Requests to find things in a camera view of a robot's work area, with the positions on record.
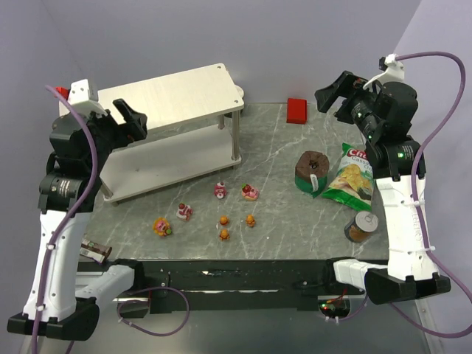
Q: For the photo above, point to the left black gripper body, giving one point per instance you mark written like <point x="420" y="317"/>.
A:
<point x="120" y="127"/>

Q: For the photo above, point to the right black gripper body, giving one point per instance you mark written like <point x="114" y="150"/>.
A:
<point x="346" y="100"/>

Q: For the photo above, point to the pink bear strawberry cake toy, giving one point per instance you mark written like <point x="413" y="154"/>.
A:
<point x="184" y="212"/>

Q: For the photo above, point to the pink bear cupcake toy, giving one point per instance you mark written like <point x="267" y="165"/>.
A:
<point x="220" y="190"/>

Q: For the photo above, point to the pink bear donut toy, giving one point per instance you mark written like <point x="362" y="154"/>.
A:
<point x="249" y="192"/>

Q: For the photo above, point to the orange bear toy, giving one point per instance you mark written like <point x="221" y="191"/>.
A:
<point x="224" y="220"/>
<point x="250" y="221"/>
<point x="224" y="234"/>

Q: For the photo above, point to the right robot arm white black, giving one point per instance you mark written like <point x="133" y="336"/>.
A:
<point x="383" y="115"/>

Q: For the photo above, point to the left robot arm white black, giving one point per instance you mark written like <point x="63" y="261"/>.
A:
<point x="81" y="146"/>

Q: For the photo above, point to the white two-tier shelf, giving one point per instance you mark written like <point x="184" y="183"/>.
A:
<point x="169" y="101"/>

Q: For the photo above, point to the white round object behind shelf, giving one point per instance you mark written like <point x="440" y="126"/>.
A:
<point x="240" y="91"/>

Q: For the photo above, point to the red block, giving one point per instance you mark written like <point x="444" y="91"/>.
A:
<point x="297" y="111"/>

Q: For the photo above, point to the brown green wrapped roll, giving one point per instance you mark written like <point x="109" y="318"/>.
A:
<point x="311" y="172"/>

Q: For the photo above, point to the green cassava chips bag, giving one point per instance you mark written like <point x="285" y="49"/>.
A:
<point x="353" y="184"/>

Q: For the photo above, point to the brown snack bar wrapper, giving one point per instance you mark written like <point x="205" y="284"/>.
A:
<point x="94" y="251"/>

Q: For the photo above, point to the brown jar with lid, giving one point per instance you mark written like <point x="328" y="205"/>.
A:
<point x="361" y="226"/>

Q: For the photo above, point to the orange bear toy top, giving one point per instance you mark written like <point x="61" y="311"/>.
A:
<point x="224" y="220"/>

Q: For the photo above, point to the orange bear toy bottom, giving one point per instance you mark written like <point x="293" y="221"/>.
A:
<point x="224" y="234"/>

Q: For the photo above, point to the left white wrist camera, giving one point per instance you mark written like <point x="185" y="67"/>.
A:
<point x="83" y="97"/>

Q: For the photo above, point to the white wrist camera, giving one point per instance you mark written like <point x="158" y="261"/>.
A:
<point x="83" y="97"/>
<point x="392" y="71"/>

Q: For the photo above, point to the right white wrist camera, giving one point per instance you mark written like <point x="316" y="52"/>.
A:
<point x="392" y="71"/>

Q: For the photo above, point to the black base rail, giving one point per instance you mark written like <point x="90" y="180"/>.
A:
<point x="179" y="285"/>

